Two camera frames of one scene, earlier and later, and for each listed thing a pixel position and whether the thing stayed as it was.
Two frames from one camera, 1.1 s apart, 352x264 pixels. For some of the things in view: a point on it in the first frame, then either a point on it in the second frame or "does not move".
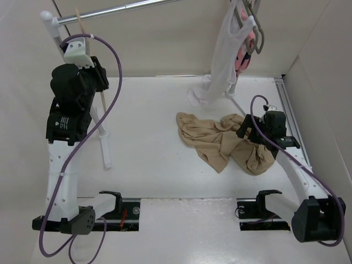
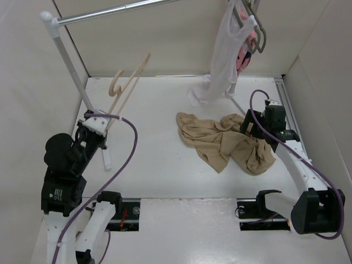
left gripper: [99, 72] to [104, 138]
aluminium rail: [291, 117] does not move
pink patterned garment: [243, 60] does not move
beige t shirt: [220, 143] does not move
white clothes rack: [49, 21] does not move
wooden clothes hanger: [88, 46] to [119, 92]
